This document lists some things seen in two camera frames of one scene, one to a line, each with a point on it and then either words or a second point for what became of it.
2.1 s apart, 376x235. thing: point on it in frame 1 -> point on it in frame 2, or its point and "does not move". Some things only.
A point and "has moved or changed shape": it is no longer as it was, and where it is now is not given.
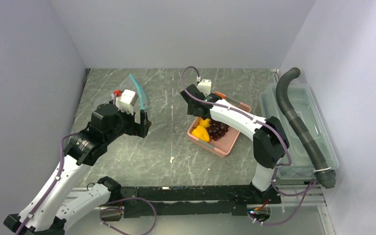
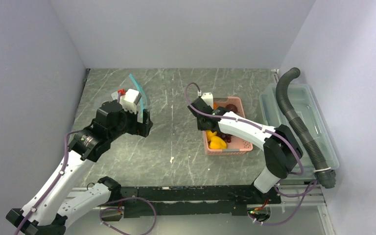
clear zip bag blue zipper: [130, 83] does not move
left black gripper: [136, 128] does not move
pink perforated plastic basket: [222, 147] has moved or changed shape
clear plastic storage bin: [302, 100] does not move
